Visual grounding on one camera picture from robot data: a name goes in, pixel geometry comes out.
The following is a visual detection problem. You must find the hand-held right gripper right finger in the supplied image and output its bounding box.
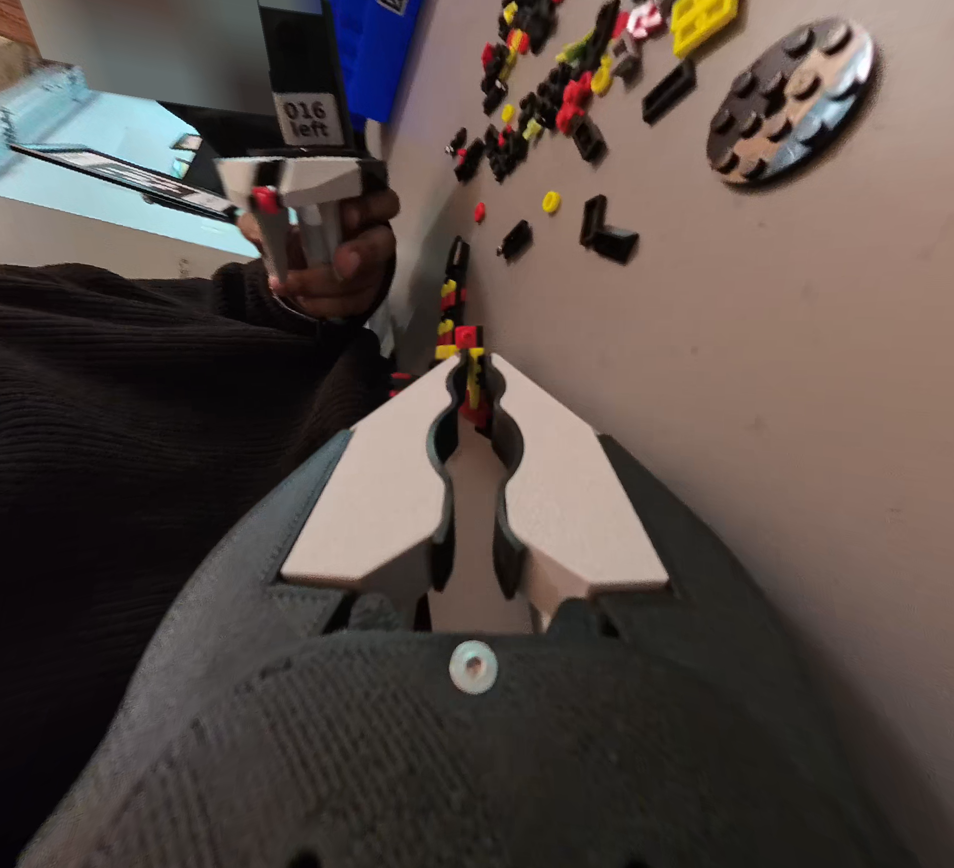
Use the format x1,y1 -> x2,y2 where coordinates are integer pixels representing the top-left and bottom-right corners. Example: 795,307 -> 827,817
488,352 -> 672,627

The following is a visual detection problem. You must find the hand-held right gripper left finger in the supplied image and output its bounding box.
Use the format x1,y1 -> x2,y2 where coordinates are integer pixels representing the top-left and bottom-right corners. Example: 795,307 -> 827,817
278,354 -> 462,632

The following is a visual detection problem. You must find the blue plastic storage bin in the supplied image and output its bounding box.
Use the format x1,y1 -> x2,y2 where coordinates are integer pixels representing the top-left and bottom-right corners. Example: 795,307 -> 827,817
317,0 -> 448,124

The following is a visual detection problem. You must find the metal wrist bracelet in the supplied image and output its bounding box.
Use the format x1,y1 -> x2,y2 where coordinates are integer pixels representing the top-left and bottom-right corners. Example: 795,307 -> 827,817
270,294 -> 332,323

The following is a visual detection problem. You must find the framed marker sign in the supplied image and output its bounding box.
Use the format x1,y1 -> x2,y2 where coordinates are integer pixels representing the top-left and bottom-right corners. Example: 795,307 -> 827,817
7,138 -> 243,224

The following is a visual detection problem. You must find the black round lego plate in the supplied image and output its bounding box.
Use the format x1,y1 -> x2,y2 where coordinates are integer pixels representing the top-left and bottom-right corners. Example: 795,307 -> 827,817
706,18 -> 876,187

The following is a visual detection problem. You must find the pile of loose lego pieces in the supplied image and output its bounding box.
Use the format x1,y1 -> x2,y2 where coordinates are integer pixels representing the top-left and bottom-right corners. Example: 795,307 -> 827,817
446,0 -> 824,183

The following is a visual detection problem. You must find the long black red yellow lego model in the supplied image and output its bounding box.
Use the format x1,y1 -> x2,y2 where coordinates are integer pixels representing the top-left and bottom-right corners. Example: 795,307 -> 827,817
388,236 -> 472,399

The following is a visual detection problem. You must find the person's left hand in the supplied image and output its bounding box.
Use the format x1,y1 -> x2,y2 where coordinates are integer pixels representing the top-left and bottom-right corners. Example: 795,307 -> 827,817
240,186 -> 401,322

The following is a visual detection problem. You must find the person's left forearm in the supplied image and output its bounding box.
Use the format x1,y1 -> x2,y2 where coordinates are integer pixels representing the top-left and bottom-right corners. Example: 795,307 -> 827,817
0,260 -> 392,481

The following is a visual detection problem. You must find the small black red yellow lego assembly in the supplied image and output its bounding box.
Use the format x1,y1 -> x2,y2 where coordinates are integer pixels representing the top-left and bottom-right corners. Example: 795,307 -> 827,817
436,324 -> 496,437

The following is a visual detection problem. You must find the person's black knit sweater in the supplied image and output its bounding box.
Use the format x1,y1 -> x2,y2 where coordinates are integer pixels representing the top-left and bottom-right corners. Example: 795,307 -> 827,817
0,436 -> 284,868

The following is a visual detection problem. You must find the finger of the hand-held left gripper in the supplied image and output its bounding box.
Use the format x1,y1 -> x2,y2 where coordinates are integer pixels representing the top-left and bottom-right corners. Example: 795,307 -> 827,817
216,156 -> 286,215
282,158 -> 366,210

